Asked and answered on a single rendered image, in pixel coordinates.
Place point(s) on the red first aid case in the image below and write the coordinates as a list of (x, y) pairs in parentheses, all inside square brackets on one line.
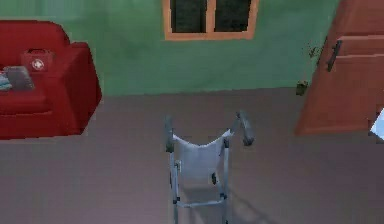
[(37, 62)]

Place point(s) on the orange wooden room door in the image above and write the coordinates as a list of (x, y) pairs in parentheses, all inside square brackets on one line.
[(346, 83)]

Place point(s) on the grey cushion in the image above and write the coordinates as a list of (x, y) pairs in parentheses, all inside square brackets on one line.
[(19, 78)]

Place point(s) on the red sofa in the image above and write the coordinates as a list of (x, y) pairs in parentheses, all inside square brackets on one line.
[(66, 93)]

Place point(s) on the orange framed window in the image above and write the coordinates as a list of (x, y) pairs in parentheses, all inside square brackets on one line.
[(210, 19)]

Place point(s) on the dark green door stopper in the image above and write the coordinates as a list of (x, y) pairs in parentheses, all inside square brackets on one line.
[(301, 88)]

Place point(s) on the grey metal walking frame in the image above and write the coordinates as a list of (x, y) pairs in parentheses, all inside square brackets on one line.
[(200, 156)]

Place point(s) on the pale blue folded cloth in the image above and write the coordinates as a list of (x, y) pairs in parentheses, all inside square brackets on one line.
[(4, 82)]

